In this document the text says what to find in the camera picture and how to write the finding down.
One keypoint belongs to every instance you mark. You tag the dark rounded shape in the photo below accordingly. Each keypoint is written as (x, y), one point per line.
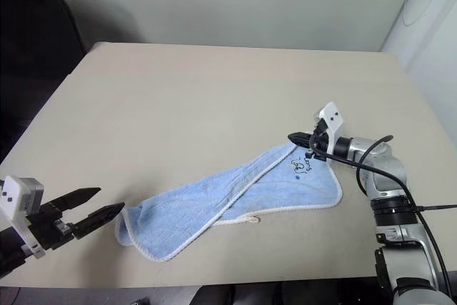
(214, 296)

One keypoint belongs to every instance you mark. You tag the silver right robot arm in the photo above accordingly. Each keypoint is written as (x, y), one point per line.
(385, 176)

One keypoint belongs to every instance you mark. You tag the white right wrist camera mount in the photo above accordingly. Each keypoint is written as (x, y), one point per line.
(333, 115)

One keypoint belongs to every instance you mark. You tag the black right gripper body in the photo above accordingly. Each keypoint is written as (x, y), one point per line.
(321, 139)

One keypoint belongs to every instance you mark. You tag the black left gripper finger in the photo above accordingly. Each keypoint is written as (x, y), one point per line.
(76, 197)
(100, 217)

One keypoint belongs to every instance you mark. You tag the light blue towel white trim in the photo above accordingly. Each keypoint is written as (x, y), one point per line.
(200, 194)

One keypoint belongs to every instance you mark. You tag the black office chair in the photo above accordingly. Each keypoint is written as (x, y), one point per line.
(32, 51)

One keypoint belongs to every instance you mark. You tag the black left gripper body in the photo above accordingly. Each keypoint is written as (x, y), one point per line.
(50, 228)

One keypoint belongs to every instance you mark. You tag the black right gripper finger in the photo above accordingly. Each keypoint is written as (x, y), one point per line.
(301, 136)
(301, 143)

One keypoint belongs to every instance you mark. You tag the white partition panel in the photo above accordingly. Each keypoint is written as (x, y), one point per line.
(425, 51)

